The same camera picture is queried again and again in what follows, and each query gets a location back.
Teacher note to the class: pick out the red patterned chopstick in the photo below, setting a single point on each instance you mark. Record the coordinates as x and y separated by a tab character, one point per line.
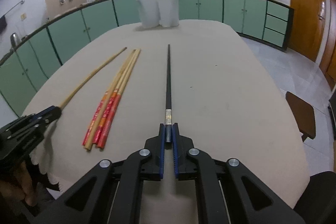
88	139
110	111

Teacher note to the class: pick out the white twin utensil holder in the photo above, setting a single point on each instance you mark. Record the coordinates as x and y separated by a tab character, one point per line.
153	13

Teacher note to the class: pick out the plain wooden chopstick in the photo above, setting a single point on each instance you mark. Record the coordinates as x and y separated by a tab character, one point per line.
93	73
98	131

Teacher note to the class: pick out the green lower cabinets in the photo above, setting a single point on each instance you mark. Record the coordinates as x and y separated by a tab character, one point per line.
38	56

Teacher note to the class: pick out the black chopstick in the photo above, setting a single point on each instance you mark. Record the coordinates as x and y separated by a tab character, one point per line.
168	117

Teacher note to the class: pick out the dark hanging towel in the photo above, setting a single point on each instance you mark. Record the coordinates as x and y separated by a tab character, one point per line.
3	23

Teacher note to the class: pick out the person's left hand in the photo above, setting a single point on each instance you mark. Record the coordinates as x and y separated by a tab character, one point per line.
19	186

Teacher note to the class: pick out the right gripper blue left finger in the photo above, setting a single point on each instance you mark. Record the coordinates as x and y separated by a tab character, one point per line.
161	149

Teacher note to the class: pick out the steel towel rail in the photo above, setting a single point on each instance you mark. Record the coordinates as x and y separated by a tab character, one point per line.
17	4

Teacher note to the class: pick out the steel electric kettle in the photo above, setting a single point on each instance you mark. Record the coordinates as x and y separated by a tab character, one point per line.
15	40

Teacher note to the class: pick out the brown wooden stool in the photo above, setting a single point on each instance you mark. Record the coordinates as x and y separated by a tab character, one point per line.
304	115

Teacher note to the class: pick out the beige tablecloth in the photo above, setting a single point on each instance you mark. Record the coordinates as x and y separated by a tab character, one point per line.
200	75

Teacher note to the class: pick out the brown wooden door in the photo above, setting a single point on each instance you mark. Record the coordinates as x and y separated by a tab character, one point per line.
307	29

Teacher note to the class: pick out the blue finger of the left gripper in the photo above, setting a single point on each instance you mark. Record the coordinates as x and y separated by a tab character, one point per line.
48	114

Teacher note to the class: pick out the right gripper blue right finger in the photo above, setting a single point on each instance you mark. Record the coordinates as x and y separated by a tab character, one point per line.
174	136

